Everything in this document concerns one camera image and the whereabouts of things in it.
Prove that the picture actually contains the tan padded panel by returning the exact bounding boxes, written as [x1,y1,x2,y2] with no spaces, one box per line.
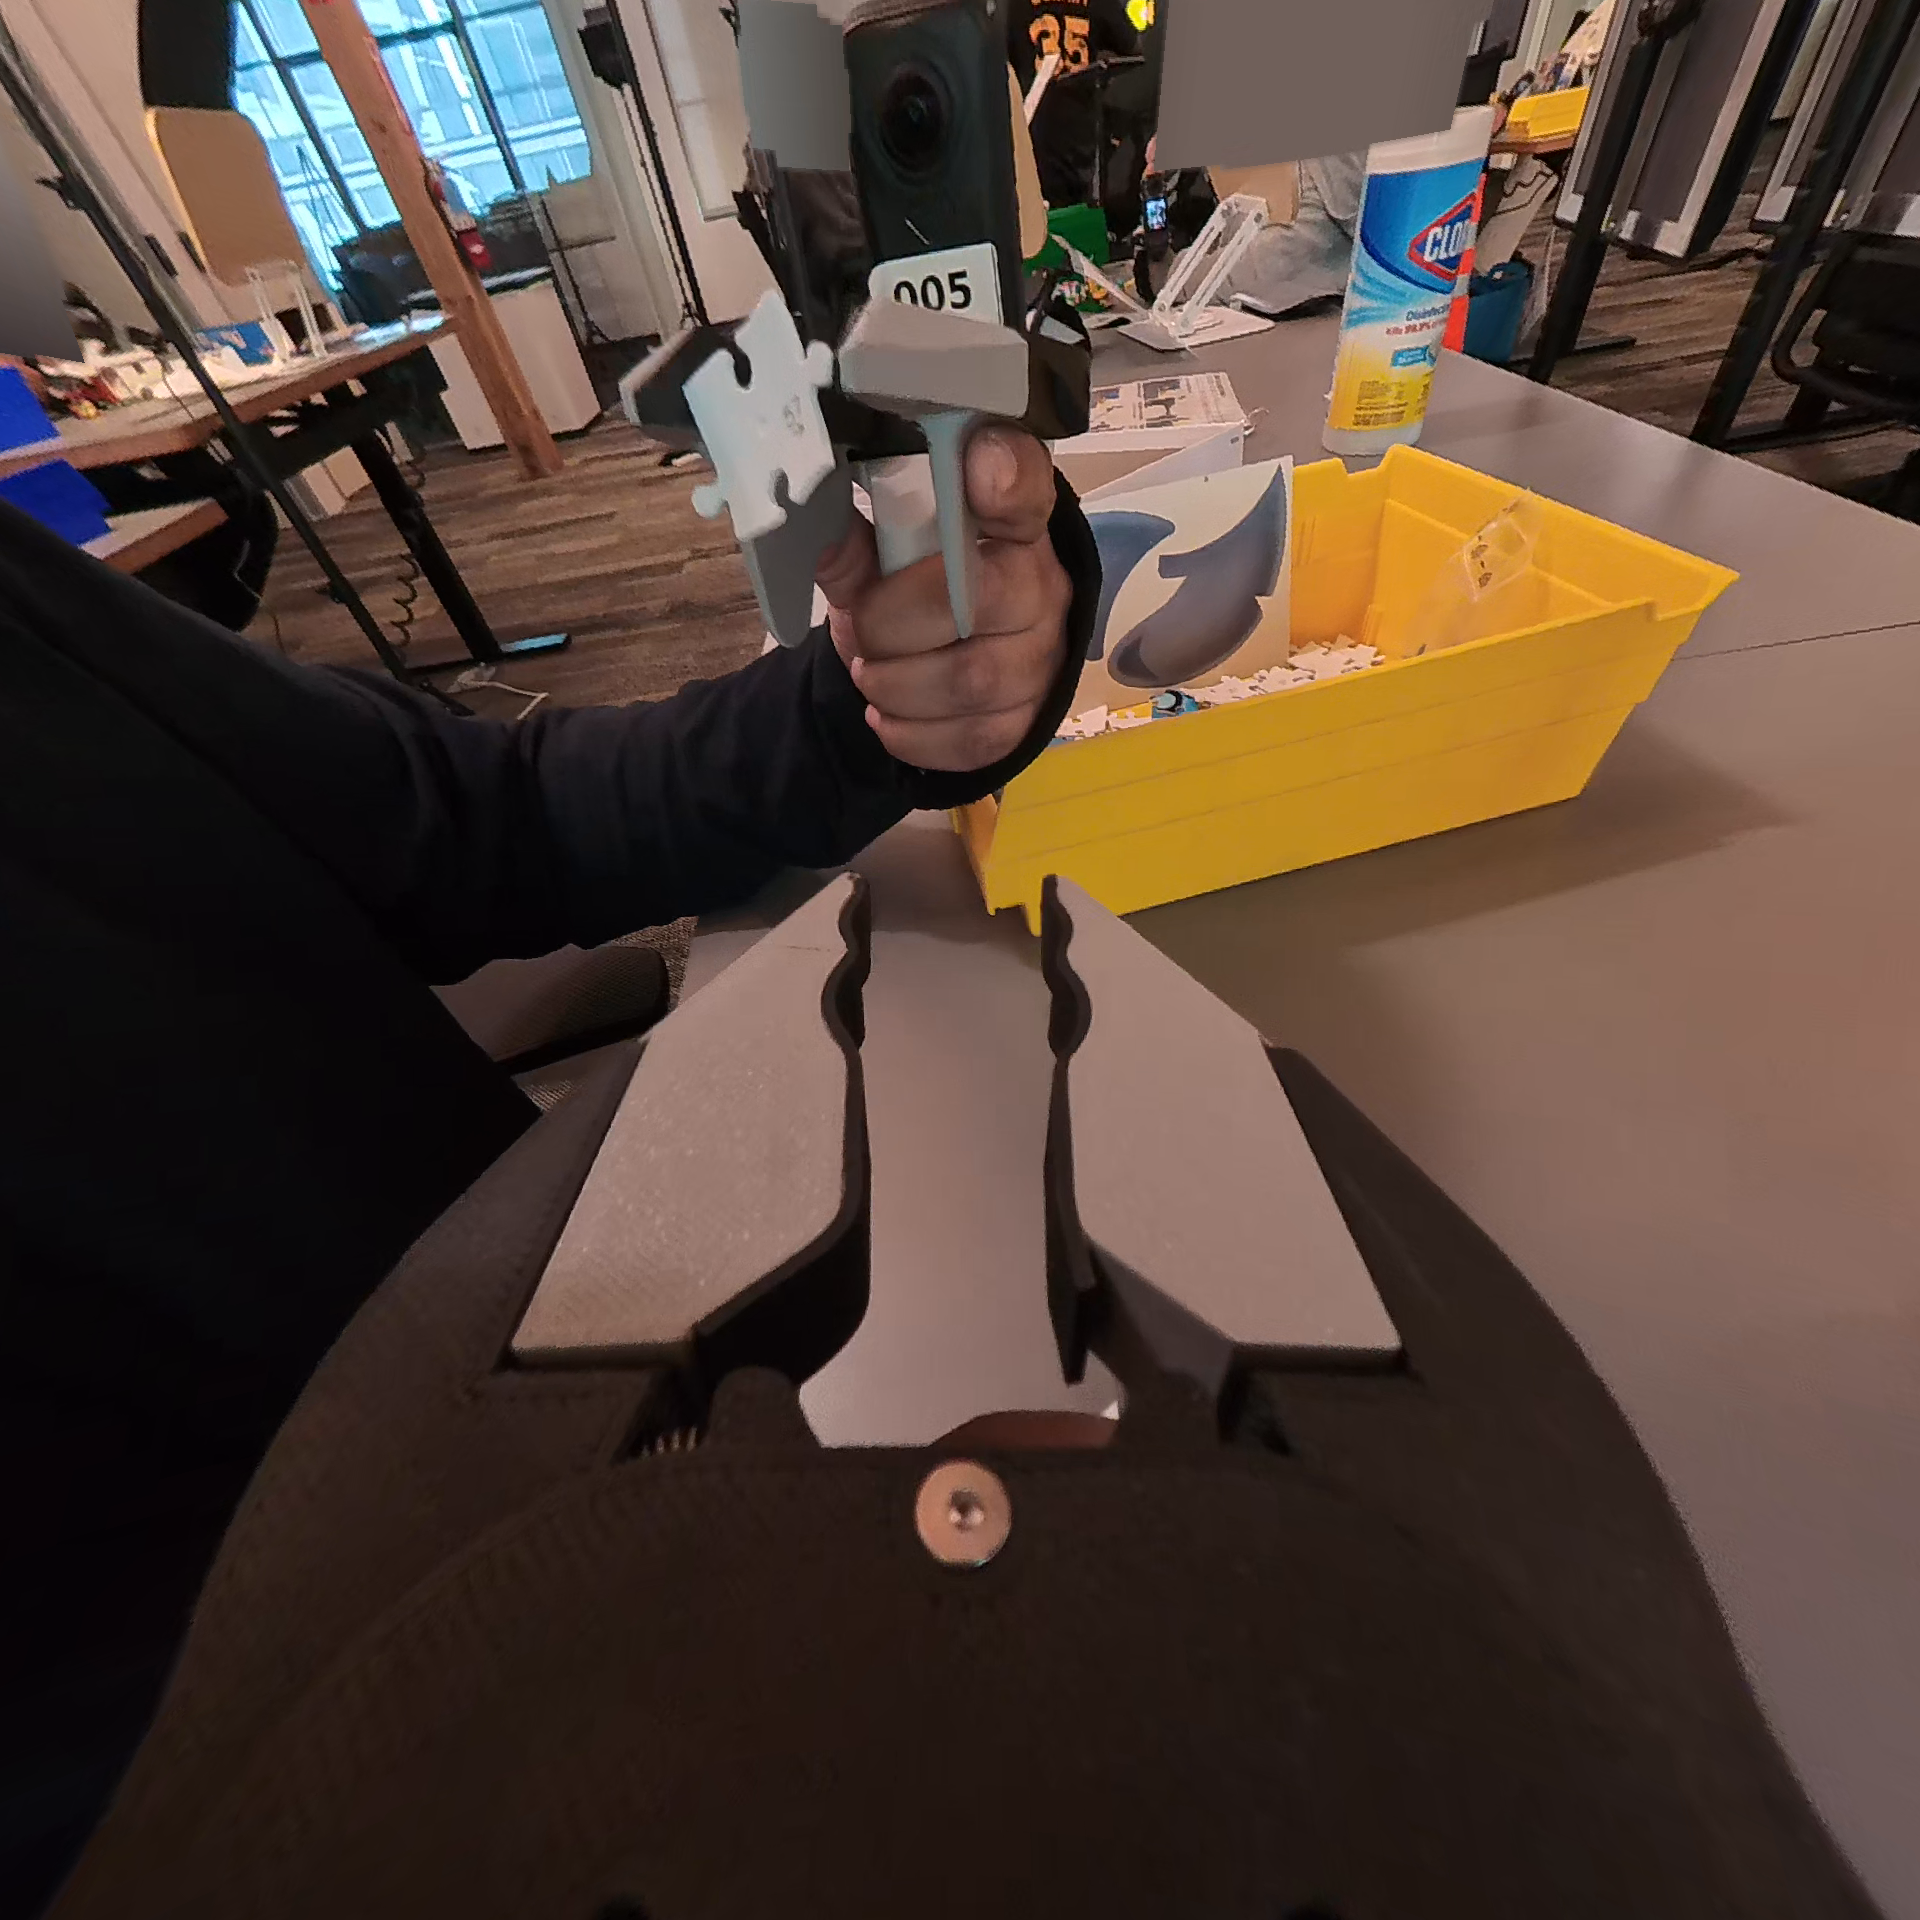
[1002,58,1050,263]
[141,106,312,294]

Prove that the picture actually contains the white folding stand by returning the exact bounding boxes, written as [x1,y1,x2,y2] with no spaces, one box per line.
[1145,196,1278,354]

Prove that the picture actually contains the person's left forearm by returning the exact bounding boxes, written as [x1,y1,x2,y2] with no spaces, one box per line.
[377,638,926,983]

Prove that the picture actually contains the white cabinet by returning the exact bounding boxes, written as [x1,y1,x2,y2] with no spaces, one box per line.
[428,272,601,451]

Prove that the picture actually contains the white puzzle piece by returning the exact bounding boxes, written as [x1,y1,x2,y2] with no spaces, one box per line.
[684,289,835,526]

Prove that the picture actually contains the wooden desk with black legs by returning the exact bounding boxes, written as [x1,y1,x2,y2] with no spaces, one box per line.
[0,306,573,709]

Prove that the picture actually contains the white paper leaflet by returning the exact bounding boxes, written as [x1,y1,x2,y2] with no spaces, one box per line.
[1085,423,1251,502]

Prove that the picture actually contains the person's left hand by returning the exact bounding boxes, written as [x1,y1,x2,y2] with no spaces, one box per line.
[812,423,1078,775]

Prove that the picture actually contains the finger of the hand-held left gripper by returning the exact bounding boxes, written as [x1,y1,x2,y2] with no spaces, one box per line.
[835,304,1039,423]
[622,322,750,451]

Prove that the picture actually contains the printed paper booklet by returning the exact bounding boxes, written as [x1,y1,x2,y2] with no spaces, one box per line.
[1088,373,1248,440]

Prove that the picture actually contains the black light stand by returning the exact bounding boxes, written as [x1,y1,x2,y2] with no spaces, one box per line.
[579,0,716,322]

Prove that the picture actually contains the printed sheet with blue shapes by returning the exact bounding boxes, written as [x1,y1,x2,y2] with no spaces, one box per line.
[1069,458,1301,728]

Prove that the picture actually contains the blue waste bin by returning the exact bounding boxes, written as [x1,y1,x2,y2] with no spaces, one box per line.
[1463,255,1538,363]

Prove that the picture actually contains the wooden post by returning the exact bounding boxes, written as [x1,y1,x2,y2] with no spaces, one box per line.
[302,0,566,483]

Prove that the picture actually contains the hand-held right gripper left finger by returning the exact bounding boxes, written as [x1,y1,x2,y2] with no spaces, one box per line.
[511,874,876,1387]

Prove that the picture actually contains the disinfecting wipes canister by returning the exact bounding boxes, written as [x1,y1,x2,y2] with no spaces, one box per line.
[1320,106,1496,460]

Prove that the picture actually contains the black square panel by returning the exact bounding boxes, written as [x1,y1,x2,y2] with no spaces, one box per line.
[141,0,241,111]

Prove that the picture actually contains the grey partition panel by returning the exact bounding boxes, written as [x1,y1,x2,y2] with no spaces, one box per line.
[1656,0,1900,227]
[1551,0,1682,227]

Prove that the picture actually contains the clear plastic bag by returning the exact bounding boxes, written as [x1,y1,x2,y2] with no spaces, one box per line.
[1416,486,1554,654]

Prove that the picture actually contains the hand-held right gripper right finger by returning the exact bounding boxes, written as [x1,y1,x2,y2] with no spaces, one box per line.
[1041,879,1403,1405]

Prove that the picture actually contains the blue storage bin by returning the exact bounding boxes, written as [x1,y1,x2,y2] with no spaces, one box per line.
[0,365,116,565]

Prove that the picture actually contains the black office chair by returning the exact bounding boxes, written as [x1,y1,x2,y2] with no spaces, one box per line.
[1771,247,1920,437]

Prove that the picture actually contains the person's dark-clothed torso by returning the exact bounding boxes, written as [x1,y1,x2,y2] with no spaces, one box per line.
[0,502,541,1920]

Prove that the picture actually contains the pile of white puzzle pieces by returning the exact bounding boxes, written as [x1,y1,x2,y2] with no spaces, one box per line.
[1052,638,1388,743]

